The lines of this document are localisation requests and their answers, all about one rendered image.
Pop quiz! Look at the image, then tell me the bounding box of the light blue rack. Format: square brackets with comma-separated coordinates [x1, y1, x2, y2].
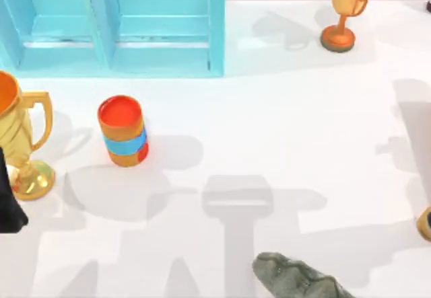
[0, 0, 226, 79]

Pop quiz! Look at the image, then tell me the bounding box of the orange trophy cup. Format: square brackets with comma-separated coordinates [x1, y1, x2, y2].
[320, 0, 376, 54]

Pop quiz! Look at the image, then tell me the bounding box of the orange and blue can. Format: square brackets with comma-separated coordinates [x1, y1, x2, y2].
[97, 94, 150, 168]

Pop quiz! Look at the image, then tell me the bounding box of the large gold trophy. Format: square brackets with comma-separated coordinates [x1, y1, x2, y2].
[0, 71, 57, 202]

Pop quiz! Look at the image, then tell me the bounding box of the gold and black object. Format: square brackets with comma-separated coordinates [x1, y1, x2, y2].
[416, 205, 431, 240]

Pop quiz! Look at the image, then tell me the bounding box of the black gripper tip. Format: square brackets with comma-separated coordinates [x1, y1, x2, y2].
[0, 147, 29, 234]

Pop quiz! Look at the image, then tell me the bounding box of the grey green rock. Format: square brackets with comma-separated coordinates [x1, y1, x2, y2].
[252, 252, 355, 298]

